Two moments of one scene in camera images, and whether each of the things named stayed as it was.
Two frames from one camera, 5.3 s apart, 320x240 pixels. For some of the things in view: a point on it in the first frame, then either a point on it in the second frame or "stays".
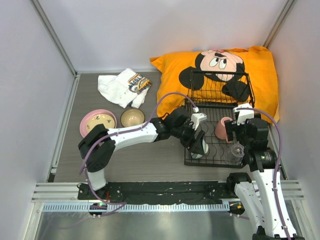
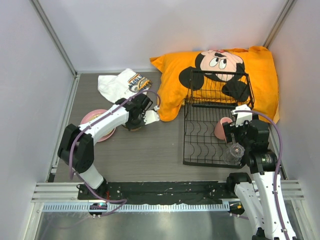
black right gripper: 231,126 stays
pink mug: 220,129 stays
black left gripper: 196,146 to 130,126
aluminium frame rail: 75,74 stays
